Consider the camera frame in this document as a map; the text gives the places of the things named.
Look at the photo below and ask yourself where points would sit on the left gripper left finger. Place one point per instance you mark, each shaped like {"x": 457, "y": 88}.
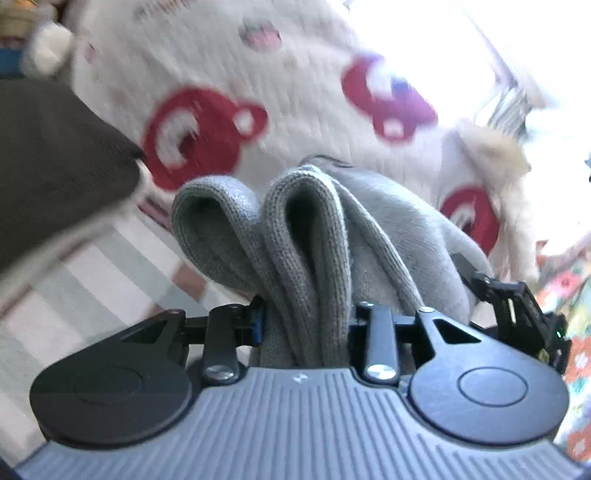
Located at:
{"x": 229, "y": 327}

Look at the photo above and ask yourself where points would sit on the folded dark brown garment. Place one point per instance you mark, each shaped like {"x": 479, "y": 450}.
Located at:
{"x": 60, "y": 164}

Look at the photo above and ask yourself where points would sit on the folded white garment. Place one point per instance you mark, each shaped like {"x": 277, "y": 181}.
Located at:
{"x": 20, "y": 277}

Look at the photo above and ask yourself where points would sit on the white red bear quilt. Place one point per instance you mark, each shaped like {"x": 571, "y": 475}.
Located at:
{"x": 251, "y": 88}

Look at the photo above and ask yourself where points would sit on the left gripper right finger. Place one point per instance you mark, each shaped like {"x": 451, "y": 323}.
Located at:
{"x": 373, "y": 344}

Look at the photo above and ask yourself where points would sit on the colourful floral quilt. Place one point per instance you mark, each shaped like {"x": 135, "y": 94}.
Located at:
{"x": 567, "y": 292}

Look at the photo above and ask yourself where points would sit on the checkered bed sheet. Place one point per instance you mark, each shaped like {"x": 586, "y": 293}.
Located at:
{"x": 126, "y": 275}

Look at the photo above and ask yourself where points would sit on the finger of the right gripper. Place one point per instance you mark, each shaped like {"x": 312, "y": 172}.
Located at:
{"x": 464, "y": 268}

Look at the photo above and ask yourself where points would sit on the grey knit sweater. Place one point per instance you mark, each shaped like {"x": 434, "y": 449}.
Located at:
{"x": 324, "y": 237}

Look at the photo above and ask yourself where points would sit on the grey bunny plush toy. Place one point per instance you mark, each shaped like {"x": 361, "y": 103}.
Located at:
{"x": 34, "y": 41}

